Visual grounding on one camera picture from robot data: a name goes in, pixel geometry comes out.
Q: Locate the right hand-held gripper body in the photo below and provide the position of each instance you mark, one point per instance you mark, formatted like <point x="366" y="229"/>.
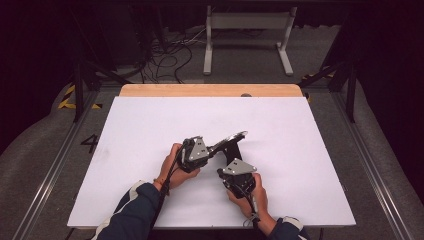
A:
<point x="238" y="176"/>

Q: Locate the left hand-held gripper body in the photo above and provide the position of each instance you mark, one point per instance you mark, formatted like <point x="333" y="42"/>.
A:
<point x="195" y="155"/>

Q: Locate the oval silver picture frame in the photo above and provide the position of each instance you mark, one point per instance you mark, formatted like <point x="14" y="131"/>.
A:
<point x="233" y="136"/>

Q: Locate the person's left hand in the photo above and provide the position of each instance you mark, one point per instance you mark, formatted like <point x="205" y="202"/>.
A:
<point x="173" y="175"/>

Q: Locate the person's right hand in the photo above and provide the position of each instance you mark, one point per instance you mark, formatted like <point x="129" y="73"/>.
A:
<point x="260" y="200"/>

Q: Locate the dark round table grommet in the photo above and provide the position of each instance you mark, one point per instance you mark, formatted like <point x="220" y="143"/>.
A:
<point x="246" y="95"/>

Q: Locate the black metal stand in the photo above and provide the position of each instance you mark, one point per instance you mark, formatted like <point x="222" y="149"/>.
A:
<point x="350" y="96"/>
<point x="78" y="93"/>

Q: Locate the white metal stand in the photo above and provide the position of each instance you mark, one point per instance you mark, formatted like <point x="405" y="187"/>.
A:
<point x="250" y="20"/>

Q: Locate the yellow black hazard tape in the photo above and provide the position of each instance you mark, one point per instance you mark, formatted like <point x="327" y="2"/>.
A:
<point x="70" y="106"/>

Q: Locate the aluminium floor rail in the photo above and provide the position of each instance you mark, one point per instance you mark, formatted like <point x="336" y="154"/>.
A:
<point x="373" y="173"/>
<point x="50" y="176"/>

